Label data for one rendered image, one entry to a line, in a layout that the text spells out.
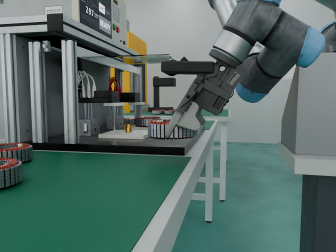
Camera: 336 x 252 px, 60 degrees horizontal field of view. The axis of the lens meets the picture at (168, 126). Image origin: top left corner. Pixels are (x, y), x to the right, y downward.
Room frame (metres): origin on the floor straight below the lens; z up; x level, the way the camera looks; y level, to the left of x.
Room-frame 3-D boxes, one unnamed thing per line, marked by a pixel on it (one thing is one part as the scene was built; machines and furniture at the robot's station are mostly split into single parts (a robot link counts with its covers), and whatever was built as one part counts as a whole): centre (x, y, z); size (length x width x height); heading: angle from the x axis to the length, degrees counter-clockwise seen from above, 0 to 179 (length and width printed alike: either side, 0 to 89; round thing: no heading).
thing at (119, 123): (1.24, 0.23, 0.80); 0.07 x 0.05 x 0.06; 168
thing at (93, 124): (1.00, 0.27, 0.80); 0.07 x 0.05 x 0.06; 168
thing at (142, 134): (0.97, 0.13, 0.78); 0.15 x 0.15 x 0.01; 78
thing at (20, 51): (1.14, 0.36, 0.92); 0.66 x 0.01 x 0.30; 168
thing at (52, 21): (1.16, 0.42, 1.09); 0.68 x 0.44 x 0.05; 168
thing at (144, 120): (1.21, 0.08, 0.80); 0.11 x 0.11 x 0.04
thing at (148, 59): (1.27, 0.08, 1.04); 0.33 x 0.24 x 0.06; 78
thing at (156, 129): (0.66, -0.01, 0.83); 0.11 x 0.11 x 0.04
